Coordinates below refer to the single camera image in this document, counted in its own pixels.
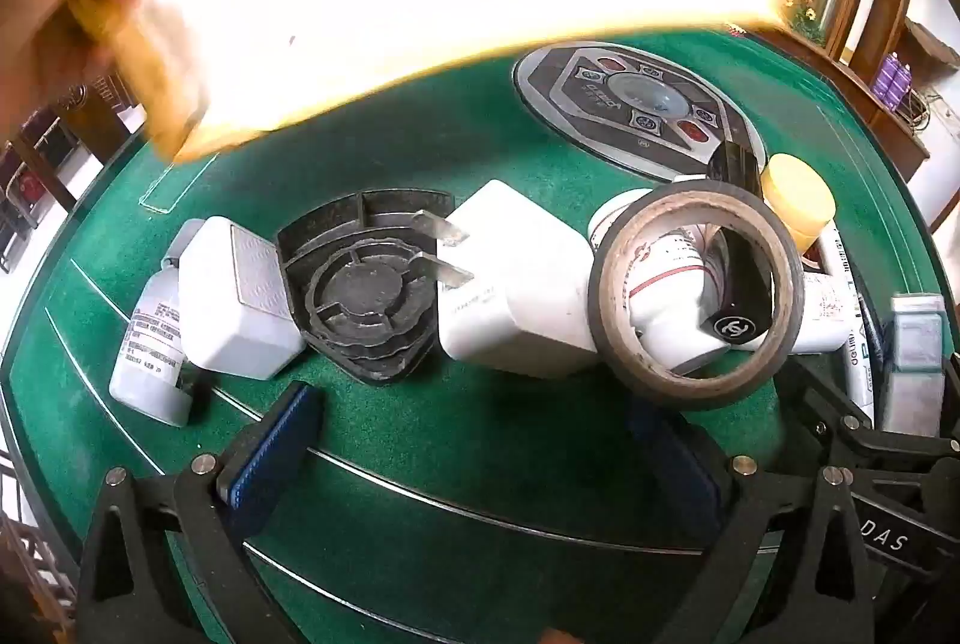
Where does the blue and white medicine box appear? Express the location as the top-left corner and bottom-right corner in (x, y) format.
(877, 293), (944, 435)

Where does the white bottle with grey cap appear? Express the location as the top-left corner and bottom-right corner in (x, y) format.
(109, 261), (196, 428)

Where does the white plug charger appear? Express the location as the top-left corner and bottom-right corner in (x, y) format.
(409, 179), (601, 379)

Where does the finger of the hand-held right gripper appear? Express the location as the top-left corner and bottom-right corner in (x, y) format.
(780, 363), (863, 465)
(937, 351), (960, 439)

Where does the pack of purple bottles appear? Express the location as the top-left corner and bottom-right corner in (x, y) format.
(874, 52), (912, 101)

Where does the white pill bottle red label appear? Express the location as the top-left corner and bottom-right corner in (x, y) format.
(587, 188), (725, 371)

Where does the yellow capped jar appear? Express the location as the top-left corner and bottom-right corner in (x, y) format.
(759, 153), (837, 255)

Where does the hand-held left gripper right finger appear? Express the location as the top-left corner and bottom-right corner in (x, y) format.
(630, 400), (875, 644)

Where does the black tape roll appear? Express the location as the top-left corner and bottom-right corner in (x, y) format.
(587, 179), (805, 410)

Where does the dark wooden chair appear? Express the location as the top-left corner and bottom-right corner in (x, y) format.
(0, 74), (143, 270)

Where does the black lipstick tube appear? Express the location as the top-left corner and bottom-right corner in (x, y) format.
(701, 224), (773, 345)

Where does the grey table control panel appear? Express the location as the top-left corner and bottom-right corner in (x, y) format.
(514, 40), (766, 180)

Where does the white and grey power adapter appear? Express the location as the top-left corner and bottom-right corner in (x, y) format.
(163, 216), (308, 381)

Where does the black ribbed plastic part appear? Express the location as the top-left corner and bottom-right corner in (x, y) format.
(276, 188), (457, 386)

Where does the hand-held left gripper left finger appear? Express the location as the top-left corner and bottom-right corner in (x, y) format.
(75, 380), (325, 644)

